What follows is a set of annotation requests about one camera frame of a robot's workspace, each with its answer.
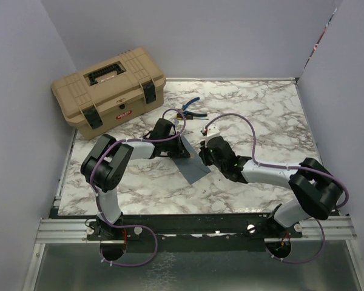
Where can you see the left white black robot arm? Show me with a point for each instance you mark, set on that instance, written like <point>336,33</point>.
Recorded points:
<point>106,163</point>

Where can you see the grey paper envelope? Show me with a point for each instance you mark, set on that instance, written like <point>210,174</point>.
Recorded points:
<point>191,168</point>

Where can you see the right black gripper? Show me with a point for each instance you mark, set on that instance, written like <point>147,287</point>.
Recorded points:
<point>204,151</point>

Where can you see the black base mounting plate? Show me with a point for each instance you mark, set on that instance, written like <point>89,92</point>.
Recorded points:
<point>190,233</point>

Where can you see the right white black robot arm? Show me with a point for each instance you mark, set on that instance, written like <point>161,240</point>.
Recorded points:
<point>316,193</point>

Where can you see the blue handled pliers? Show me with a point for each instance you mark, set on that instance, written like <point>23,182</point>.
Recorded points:
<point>190,102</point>

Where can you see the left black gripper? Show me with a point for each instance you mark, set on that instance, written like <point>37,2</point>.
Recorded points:
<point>180,150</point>

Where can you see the tan plastic toolbox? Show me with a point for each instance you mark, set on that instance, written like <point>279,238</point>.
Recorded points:
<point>103,96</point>

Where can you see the aluminium frame rail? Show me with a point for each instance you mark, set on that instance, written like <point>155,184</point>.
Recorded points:
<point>74,231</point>

